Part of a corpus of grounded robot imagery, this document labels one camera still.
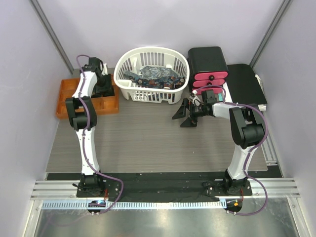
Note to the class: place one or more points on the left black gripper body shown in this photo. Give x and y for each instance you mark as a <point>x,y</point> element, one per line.
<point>104,84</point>

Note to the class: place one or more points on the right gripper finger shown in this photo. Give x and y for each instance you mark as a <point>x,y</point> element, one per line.
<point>181,112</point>
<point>189,122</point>

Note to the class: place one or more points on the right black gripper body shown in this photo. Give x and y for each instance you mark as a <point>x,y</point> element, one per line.
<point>194,114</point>

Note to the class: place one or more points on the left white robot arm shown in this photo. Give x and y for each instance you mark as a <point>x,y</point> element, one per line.
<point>95,82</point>

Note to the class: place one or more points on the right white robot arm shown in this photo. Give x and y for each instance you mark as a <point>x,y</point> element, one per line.
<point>248,131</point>

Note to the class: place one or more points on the floral patterned ties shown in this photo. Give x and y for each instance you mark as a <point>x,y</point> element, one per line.
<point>156,78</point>

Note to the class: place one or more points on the orange wooden compartment tray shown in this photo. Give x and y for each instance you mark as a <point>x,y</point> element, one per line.
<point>102,105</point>

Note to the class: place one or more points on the white teal book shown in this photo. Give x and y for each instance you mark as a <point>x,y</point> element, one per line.
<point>245,90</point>

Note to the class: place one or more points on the black pink drawer box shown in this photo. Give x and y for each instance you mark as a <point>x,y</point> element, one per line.
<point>208,69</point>

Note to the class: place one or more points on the black folder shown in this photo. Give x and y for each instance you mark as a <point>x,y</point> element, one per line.
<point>235,70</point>

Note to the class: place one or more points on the white plastic basket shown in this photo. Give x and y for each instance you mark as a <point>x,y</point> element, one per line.
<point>135,59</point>

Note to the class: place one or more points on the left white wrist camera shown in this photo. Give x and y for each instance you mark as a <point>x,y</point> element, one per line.
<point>104,69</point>

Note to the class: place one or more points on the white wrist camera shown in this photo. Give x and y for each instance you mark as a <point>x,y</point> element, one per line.
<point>194,98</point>
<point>104,69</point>

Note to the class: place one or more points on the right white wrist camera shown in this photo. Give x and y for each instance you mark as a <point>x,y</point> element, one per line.
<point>194,98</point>

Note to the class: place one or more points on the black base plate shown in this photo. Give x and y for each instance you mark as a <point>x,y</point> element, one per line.
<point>162,187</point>

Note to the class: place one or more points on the aluminium rail frame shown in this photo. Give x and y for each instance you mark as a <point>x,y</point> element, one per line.
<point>60,195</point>

